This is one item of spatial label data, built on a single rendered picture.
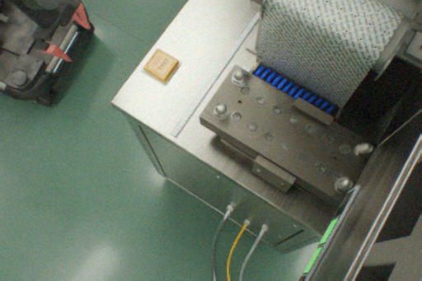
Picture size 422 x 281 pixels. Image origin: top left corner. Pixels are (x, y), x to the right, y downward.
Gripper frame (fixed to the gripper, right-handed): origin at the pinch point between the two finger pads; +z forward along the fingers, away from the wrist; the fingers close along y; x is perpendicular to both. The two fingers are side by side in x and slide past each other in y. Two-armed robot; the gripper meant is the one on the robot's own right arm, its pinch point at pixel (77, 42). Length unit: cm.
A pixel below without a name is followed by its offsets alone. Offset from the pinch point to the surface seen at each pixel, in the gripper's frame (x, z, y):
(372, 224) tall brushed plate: -79, 0, -23
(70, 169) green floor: 76, 77, -20
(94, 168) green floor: 67, 82, -15
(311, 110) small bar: -51, 29, 5
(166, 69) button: -10.9, 20.3, 6.5
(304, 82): -48, 27, 11
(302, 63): -50, 19, 11
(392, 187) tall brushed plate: -80, 1, -17
